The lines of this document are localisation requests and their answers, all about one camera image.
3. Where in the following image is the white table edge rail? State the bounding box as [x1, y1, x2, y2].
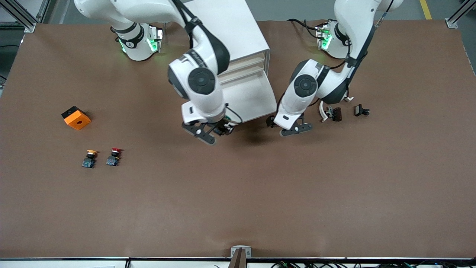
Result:
[0, 257, 476, 268]

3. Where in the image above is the red push button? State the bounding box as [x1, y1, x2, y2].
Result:
[106, 148, 123, 167]

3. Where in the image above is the black cable bundle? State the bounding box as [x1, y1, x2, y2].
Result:
[271, 261, 476, 268]

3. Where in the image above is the thin black base cable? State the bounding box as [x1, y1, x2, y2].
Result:
[147, 20, 166, 38]

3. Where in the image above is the aluminium frame profile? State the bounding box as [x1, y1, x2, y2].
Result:
[445, 0, 476, 29]
[0, 0, 49, 33]

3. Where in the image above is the yellow push button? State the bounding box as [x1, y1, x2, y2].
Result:
[82, 150, 99, 169]

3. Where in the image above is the white curved plastic ring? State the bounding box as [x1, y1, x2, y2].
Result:
[319, 95, 354, 123]

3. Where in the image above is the orange and black box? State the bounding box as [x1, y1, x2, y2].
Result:
[61, 106, 91, 131]

